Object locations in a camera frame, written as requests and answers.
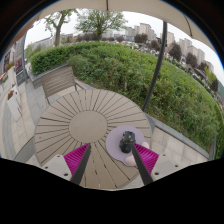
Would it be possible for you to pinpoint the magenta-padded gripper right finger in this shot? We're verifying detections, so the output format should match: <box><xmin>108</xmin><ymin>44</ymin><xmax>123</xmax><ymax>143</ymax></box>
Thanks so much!
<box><xmin>130</xmin><ymin>143</ymin><xmax>183</xmax><ymax>186</ymax></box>

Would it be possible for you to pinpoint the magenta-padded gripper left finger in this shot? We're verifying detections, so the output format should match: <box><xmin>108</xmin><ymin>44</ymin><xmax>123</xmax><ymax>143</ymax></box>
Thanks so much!
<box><xmin>41</xmin><ymin>143</ymin><xmax>92</xmax><ymax>186</ymax></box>

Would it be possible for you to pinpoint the black computer mouse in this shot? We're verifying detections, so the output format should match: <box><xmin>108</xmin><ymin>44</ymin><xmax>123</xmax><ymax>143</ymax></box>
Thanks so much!
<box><xmin>118</xmin><ymin>130</ymin><xmax>137</xmax><ymax>154</ymax></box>

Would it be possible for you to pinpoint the lavender mouse pad with wrist rest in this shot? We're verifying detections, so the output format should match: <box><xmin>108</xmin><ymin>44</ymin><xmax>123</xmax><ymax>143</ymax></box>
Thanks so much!
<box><xmin>105</xmin><ymin>125</ymin><xmax>150</xmax><ymax>167</ymax></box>

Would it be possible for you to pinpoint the grey slatted outdoor chair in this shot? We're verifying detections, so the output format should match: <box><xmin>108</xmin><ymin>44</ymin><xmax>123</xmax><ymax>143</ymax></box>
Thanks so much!
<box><xmin>40</xmin><ymin>64</ymin><xmax>86</xmax><ymax>105</ymax></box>

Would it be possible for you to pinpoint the black curved umbrella pole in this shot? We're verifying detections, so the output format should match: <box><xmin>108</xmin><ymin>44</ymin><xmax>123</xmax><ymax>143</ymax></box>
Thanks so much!
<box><xmin>141</xmin><ymin>20</ymin><xmax>168</xmax><ymax>113</ymax></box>

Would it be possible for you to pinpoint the thin-crowned tree with bare trunk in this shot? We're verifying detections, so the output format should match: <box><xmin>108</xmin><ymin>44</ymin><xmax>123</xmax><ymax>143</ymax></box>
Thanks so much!
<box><xmin>43</xmin><ymin>9</ymin><xmax>76</xmax><ymax>48</ymax></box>

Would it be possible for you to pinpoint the group of apartment buildings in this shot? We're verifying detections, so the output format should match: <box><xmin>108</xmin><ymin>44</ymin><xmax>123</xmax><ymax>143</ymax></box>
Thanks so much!
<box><xmin>99</xmin><ymin>22</ymin><xmax>216</xmax><ymax>74</ymax></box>

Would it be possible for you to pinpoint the bushy green tree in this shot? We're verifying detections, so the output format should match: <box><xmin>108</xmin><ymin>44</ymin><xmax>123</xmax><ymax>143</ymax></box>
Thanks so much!
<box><xmin>74</xmin><ymin>9</ymin><xmax>128</xmax><ymax>41</ymax></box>

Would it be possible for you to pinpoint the dark metal post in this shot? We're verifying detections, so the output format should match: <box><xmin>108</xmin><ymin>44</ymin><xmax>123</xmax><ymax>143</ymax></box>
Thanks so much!
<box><xmin>20</xmin><ymin>34</ymin><xmax>33</xmax><ymax>86</ymax></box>

